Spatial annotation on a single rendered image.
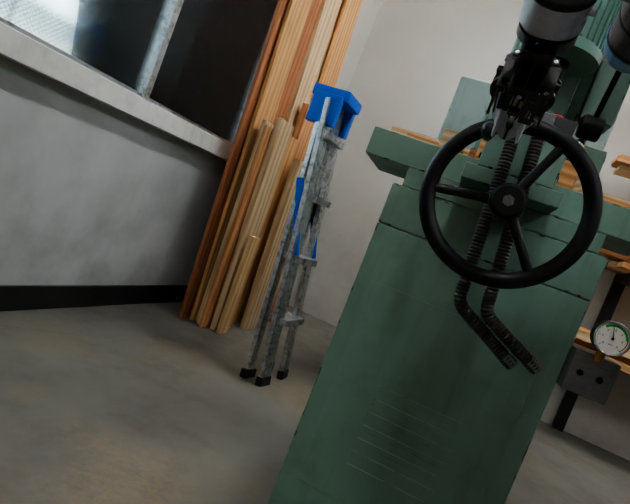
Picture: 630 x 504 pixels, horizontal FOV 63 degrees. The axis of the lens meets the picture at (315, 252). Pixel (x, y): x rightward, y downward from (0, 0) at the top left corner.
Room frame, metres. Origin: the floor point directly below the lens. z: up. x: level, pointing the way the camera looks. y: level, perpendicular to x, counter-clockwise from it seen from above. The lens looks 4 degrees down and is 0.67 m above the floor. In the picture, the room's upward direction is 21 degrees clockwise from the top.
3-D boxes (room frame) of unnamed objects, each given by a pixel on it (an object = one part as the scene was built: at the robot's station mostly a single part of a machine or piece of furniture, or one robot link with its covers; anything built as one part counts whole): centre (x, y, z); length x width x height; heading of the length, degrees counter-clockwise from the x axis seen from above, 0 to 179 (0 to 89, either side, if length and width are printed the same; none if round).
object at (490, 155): (1.02, -0.31, 0.91); 0.15 x 0.14 x 0.09; 76
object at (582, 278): (1.32, -0.38, 0.76); 0.57 x 0.45 x 0.09; 166
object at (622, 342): (0.94, -0.55, 0.65); 0.06 x 0.04 x 0.08; 76
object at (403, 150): (1.10, -0.33, 0.87); 0.61 x 0.30 x 0.06; 76
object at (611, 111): (1.38, -0.55, 1.22); 0.09 x 0.08 x 0.15; 166
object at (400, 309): (1.32, -0.38, 0.35); 0.58 x 0.45 x 0.71; 166
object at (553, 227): (1.15, -0.34, 0.82); 0.40 x 0.21 x 0.04; 76
